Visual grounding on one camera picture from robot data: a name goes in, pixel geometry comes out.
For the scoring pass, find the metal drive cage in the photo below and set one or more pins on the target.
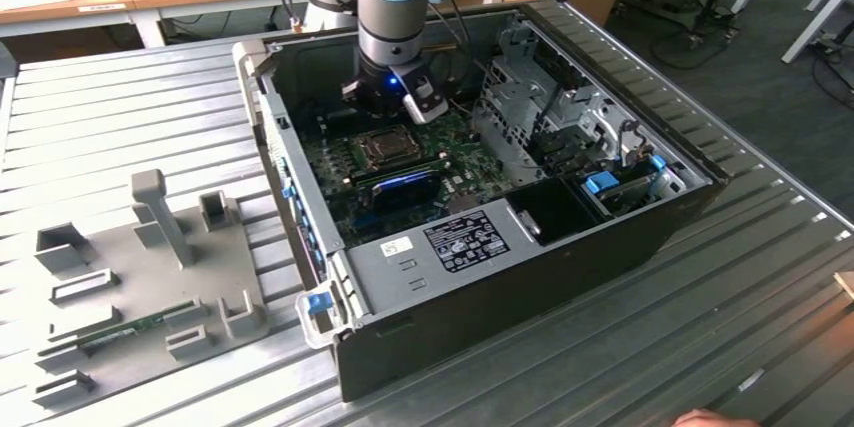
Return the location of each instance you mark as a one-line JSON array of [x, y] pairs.
[[514, 97]]

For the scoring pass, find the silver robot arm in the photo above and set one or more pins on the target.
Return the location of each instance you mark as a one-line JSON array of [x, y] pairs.
[[390, 22]]

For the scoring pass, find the white table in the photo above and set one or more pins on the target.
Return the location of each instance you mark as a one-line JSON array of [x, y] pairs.
[[801, 44]]

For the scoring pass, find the black graphics card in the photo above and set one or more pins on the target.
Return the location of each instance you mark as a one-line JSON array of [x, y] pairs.
[[408, 194]]

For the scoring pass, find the CPU socket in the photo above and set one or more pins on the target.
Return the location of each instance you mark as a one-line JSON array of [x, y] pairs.
[[364, 147]]

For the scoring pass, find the small blue plastic latch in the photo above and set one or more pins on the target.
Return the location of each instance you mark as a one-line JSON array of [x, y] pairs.
[[659, 163]]

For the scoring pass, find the CPU chip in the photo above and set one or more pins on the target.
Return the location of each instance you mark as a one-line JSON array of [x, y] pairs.
[[389, 145]]

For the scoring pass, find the grey parts rack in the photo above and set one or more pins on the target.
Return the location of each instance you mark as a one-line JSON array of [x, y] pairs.
[[201, 267]]

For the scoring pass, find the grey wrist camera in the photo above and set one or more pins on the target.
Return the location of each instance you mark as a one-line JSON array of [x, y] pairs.
[[428, 107]]

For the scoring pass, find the black PC case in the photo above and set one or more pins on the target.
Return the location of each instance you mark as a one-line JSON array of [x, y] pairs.
[[535, 307]]

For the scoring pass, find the blue case latch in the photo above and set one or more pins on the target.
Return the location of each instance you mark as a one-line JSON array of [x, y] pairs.
[[317, 303]]

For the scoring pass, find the grey power supply unit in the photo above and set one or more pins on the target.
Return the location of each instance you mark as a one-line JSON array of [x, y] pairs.
[[401, 277]]

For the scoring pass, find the green RAM stick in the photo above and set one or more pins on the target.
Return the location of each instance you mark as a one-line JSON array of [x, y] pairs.
[[128, 328], [397, 172]]

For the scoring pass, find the green motherboard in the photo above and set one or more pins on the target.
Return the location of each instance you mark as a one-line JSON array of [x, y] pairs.
[[468, 162]]

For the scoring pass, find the wooden board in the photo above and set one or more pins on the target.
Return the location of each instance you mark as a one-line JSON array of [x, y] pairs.
[[847, 287]]

